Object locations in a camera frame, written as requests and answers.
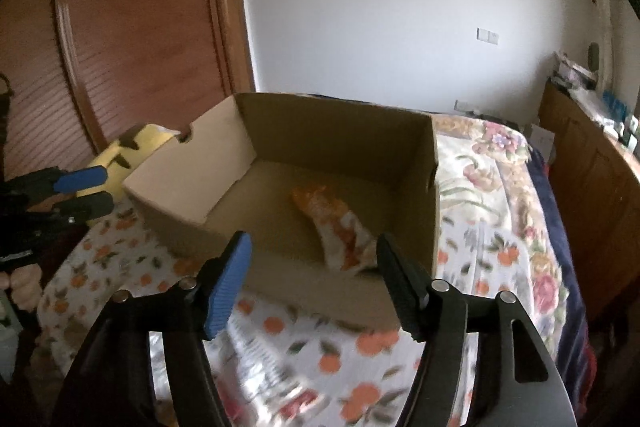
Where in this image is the orange silver snack bag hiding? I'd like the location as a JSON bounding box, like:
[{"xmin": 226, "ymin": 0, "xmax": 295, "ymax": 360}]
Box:
[{"xmin": 291, "ymin": 185, "xmax": 378, "ymax": 275}]

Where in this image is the person's left hand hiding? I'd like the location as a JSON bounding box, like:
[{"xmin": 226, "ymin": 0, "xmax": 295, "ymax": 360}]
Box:
[{"xmin": 0, "ymin": 265, "xmax": 42, "ymax": 312}]

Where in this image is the yellow plush pillow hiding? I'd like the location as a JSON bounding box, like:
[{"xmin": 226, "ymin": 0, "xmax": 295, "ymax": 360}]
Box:
[{"xmin": 79, "ymin": 124, "xmax": 179, "ymax": 202}]

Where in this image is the orange print bed sheet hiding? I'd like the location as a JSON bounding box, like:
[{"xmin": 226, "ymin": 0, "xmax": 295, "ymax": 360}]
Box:
[{"xmin": 37, "ymin": 200, "xmax": 551, "ymax": 427}]

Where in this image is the floral quilt blanket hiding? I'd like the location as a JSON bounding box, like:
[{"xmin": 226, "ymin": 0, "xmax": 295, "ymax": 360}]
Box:
[{"xmin": 433, "ymin": 115, "xmax": 597, "ymax": 416}]

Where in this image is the brown cardboard box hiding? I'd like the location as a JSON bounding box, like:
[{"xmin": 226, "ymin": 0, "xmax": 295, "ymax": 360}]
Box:
[{"xmin": 124, "ymin": 93, "xmax": 439, "ymax": 331}]

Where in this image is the wooden louvered wardrobe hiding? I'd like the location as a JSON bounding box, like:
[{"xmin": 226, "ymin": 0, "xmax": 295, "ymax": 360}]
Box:
[{"xmin": 1, "ymin": 0, "xmax": 255, "ymax": 178}]

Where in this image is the wooden window-side cabinet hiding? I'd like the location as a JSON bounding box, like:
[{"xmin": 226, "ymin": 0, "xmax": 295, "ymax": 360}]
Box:
[{"xmin": 538, "ymin": 82, "xmax": 639, "ymax": 320}]

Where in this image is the clutter on cabinet top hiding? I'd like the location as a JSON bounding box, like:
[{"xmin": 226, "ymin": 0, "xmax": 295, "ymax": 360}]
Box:
[{"xmin": 550, "ymin": 52, "xmax": 639, "ymax": 154}]

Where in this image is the white wall switch plate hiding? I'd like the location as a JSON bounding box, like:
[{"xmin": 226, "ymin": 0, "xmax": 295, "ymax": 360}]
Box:
[{"xmin": 476, "ymin": 28, "xmax": 499, "ymax": 46}]

